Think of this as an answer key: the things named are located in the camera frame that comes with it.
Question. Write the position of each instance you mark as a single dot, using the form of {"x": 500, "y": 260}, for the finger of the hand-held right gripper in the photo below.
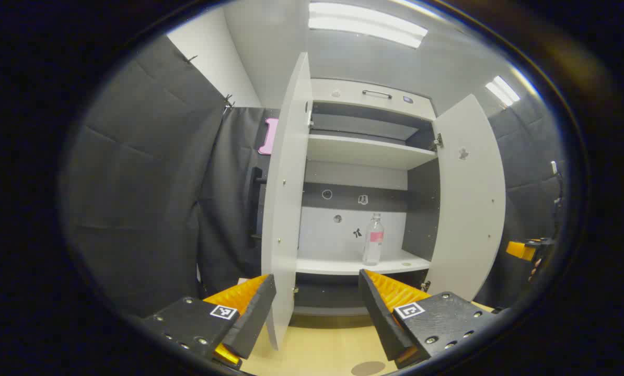
{"x": 520, "y": 250}

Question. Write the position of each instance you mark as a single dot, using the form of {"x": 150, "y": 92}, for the long ceiling light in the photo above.
{"x": 367, "y": 23}

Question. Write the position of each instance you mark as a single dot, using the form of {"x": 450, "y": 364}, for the metal door hinge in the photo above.
{"x": 438, "y": 140}
{"x": 310, "y": 119}

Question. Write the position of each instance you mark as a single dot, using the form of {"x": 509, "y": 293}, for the white cabinet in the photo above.
{"x": 361, "y": 151}

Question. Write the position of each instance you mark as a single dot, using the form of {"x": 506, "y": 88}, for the white cabinet door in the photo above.
{"x": 286, "y": 209}
{"x": 469, "y": 209}

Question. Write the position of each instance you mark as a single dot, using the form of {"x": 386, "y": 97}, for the round grey coaster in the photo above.
{"x": 368, "y": 368}

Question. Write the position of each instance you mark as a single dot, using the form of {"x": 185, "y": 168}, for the small ceiling light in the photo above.
{"x": 503, "y": 91}

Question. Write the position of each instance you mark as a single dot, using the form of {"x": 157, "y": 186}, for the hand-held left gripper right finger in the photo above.
{"x": 382, "y": 318}

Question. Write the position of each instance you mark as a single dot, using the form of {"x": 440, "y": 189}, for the clear bottle with pink label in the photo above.
{"x": 373, "y": 245}

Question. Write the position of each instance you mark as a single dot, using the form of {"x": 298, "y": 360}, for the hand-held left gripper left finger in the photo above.
{"x": 249, "y": 318}

